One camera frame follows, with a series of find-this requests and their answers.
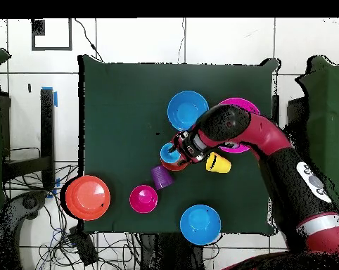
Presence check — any yellow plastic cup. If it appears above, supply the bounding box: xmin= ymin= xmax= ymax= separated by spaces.
xmin=205 ymin=151 xmax=232 ymax=174

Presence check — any purple ribbed plastic cup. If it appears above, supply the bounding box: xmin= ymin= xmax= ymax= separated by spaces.
xmin=151 ymin=165 xmax=175 ymax=191

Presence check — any dark green tablecloth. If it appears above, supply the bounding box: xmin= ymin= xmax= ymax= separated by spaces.
xmin=77 ymin=54 xmax=280 ymax=237

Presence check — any blue tape strip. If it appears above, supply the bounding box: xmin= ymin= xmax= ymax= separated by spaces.
xmin=41 ymin=86 xmax=58 ymax=108

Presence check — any black floor box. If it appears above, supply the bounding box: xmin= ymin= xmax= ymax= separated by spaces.
xmin=67 ymin=226 xmax=99 ymax=266

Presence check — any small magenta plastic bowl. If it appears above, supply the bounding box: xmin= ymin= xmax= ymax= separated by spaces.
xmin=129 ymin=184 xmax=159 ymax=214

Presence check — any tangle of floor cables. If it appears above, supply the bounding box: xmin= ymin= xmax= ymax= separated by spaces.
xmin=6 ymin=162 xmax=142 ymax=270

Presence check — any blue plastic bowl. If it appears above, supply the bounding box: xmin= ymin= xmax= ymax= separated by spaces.
xmin=167 ymin=90 xmax=210 ymax=132
xmin=179 ymin=204 xmax=222 ymax=246

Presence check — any large orange plastic bowl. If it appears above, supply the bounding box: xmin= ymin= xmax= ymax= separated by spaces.
xmin=64 ymin=174 xmax=112 ymax=221

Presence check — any black metal frame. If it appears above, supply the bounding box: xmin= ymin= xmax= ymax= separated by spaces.
xmin=271 ymin=94 xmax=309 ymax=133
xmin=0 ymin=88 xmax=56 ymax=192

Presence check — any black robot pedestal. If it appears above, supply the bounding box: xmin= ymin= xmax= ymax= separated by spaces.
xmin=135 ymin=233 xmax=207 ymax=270

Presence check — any large pink plastic bowl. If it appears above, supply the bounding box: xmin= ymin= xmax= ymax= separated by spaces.
xmin=217 ymin=97 xmax=261 ymax=155

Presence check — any thin black floor cable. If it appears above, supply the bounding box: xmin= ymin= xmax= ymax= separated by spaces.
xmin=74 ymin=18 xmax=104 ymax=62

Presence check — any small red-orange plastic bowl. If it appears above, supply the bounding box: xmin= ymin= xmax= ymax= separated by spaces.
xmin=160 ymin=157 xmax=190 ymax=172

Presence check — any blue plastic cup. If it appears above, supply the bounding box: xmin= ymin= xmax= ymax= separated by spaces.
xmin=160 ymin=142 xmax=182 ymax=165

